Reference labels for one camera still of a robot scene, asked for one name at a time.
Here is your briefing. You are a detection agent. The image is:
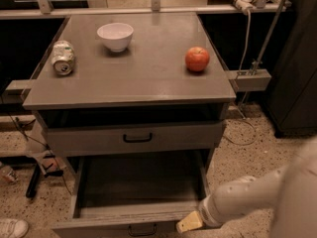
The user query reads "grey drawer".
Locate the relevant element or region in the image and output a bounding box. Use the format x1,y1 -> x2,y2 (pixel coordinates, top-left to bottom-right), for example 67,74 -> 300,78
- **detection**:
53,150 -> 210,238
44,121 -> 225,157

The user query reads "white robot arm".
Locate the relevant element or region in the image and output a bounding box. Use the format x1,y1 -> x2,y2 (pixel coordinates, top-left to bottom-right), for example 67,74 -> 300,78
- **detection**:
176,137 -> 317,238

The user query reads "grey drawer cabinet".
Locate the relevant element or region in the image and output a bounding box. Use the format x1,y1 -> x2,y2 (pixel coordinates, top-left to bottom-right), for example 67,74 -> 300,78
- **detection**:
22,12 -> 237,171

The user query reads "grey top drawer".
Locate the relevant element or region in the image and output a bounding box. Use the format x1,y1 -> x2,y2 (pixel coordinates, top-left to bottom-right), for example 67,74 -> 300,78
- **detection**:
44,121 -> 225,157

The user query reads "red apple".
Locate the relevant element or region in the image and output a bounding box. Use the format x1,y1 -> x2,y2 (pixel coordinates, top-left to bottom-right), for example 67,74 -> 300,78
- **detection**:
185,47 -> 210,72

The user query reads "black clamp tool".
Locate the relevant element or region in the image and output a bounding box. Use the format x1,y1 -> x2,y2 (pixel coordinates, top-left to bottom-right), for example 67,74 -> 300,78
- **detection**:
26,164 -> 63,199

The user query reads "white sneaker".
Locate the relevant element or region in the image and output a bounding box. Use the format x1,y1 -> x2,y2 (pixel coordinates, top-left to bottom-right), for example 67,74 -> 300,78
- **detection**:
0,218 -> 29,238

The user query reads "plastic bottle on floor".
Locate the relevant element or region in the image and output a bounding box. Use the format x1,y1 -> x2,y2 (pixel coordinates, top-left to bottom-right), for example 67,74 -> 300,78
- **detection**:
0,162 -> 18,182

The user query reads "white ceramic bowl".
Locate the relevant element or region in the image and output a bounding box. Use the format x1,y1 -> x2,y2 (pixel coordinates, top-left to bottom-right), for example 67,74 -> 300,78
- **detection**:
97,23 -> 134,53

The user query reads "crushed white soda can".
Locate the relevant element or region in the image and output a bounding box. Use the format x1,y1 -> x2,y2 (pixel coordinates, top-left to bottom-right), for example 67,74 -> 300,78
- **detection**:
52,41 -> 75,75

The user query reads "metal diagonal rod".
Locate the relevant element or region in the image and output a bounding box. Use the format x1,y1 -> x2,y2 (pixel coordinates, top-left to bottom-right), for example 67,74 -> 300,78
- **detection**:
249,0 -> 286,75

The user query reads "white power cable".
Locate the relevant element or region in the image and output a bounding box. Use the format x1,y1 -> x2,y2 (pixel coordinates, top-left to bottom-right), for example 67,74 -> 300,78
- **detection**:
222,9 -> 258,147

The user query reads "grey metal side bracket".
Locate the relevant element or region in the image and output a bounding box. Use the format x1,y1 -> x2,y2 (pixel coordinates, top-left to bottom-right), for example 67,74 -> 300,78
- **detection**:
226,69 -> 271,92

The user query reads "black floor cable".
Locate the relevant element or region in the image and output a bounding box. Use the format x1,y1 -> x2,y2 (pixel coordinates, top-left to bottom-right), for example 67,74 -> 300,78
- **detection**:
0,96 -> 73,196

